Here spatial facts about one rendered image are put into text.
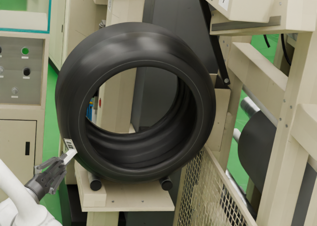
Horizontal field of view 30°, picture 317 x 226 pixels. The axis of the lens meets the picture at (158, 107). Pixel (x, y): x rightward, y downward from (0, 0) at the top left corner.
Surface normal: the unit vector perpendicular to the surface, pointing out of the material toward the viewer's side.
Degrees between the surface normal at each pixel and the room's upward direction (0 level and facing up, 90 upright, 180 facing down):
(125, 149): 35
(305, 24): 72
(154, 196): 0
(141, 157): 16
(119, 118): 90
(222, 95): 90
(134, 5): 90
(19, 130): 90
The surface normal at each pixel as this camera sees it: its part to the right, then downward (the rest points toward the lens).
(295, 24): 0.24, 0.10
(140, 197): 0.13, -0.92
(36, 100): 0.21, 0.40
